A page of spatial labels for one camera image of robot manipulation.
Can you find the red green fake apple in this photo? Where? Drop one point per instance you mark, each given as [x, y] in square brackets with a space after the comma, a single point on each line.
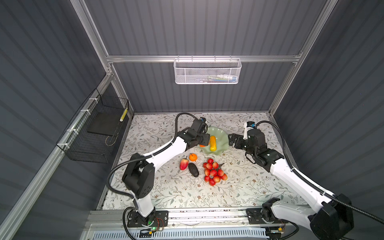
[184, 164]

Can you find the black pad in basket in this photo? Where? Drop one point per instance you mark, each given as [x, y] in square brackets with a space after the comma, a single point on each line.
[105, 124]

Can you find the green scalloped fruit bowl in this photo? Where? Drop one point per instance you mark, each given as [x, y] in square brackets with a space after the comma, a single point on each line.
[222, 142]

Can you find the black wire basket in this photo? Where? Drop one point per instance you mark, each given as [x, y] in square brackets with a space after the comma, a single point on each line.
[79, 145]

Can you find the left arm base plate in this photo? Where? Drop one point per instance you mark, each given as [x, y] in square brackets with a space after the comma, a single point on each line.
[147, 219]

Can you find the yellow fake banana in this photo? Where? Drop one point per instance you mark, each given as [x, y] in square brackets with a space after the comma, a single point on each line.
[213, 144]

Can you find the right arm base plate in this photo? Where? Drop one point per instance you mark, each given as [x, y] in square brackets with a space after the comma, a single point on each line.
[256, 216]

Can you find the small orange tangerine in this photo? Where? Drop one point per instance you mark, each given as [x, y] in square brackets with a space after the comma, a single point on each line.
[193, 157]

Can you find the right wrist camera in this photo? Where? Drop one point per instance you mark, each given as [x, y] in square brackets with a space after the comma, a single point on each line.
[248, 126]

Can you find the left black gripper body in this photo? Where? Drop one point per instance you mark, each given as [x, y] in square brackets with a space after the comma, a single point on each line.
[202, 139]

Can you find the red fake grape bunch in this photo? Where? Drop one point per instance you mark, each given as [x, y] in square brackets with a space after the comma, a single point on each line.
[214, 173]

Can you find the items in white basket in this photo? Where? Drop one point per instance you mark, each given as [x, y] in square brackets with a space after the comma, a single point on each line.
[218, 79]

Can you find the yellow tube in basket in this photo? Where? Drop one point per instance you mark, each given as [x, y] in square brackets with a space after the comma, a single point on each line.
[123, 115]

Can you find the aluminium front rail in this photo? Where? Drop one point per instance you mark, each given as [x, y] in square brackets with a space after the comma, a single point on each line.
[228, 217]

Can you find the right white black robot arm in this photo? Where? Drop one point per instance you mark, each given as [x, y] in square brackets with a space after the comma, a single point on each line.
[326, 215]

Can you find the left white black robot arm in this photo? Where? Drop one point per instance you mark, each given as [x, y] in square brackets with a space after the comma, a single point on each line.
[139, 176]

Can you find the white wire mesh basket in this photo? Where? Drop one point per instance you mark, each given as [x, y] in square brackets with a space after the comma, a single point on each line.
[187, 70]

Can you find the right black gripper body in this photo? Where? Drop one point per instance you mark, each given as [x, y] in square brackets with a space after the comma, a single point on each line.
[243, 144]

